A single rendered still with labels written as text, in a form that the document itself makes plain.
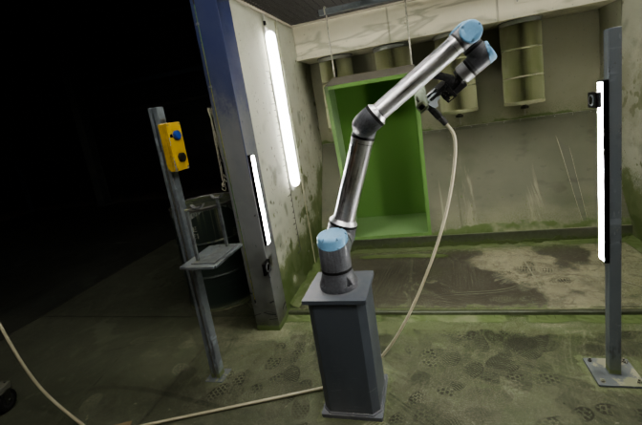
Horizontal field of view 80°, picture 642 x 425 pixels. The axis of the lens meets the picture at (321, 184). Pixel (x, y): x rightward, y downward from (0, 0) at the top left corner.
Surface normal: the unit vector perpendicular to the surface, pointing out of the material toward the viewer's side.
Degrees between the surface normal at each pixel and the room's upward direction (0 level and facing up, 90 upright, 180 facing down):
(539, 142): 57
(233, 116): 90
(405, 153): 102
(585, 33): 90
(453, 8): 90
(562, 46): 90
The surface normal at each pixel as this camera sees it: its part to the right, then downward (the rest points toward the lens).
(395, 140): -0.18, 0.42
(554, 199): -0.29, -0.33
